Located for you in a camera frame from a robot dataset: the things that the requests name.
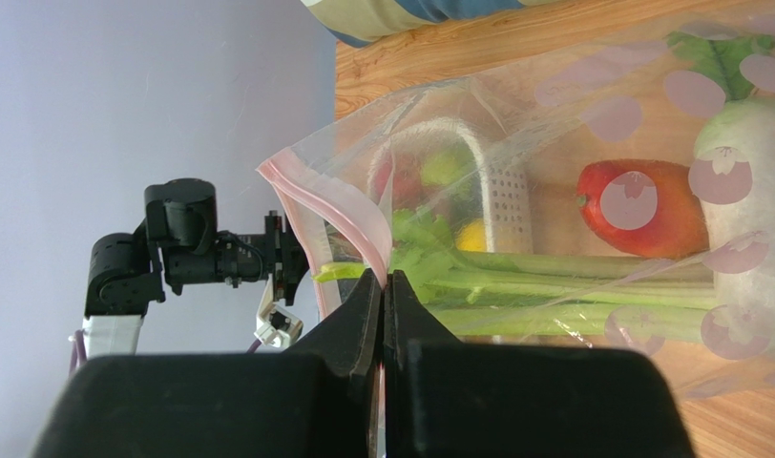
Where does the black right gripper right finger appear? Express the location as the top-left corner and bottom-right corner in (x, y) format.
(385, 272), (694, 457)

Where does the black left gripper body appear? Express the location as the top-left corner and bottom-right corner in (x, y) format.
(225, 210), (308, 306)

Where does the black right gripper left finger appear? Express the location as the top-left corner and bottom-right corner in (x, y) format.
(32, 270), (383, 457)

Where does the green celery stalk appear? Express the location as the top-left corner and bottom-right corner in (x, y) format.
(312, 206), (723, 344)

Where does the red orange mango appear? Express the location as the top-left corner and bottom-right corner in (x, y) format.
(576, 159), (709, 259)

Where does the clear pink zip top bag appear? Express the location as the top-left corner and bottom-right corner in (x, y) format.
(259, 1), (775, 398)

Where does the white radish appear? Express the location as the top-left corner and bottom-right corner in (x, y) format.
(667, 31), (775, 358)

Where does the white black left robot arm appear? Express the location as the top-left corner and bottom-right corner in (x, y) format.
(69, 177), (309, 373)

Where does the red apple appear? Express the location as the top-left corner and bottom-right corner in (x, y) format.
(372, 156), (424, 209)

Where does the yellow bell pepper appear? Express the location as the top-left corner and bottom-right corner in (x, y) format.
(455, 219), (488, 253)

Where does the green pear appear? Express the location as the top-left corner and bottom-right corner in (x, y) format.
(420, 147), (474, 189)

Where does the white plastic basket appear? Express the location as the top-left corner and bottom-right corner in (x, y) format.
(367, 117), (534, 254)

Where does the checkered blue beige pillow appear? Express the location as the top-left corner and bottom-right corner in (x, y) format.
(303, 0), (551, 49)

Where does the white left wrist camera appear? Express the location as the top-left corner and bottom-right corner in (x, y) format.
(254, 275), (304, 350)

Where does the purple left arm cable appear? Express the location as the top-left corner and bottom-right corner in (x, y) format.
(68, 328), (90, 376)

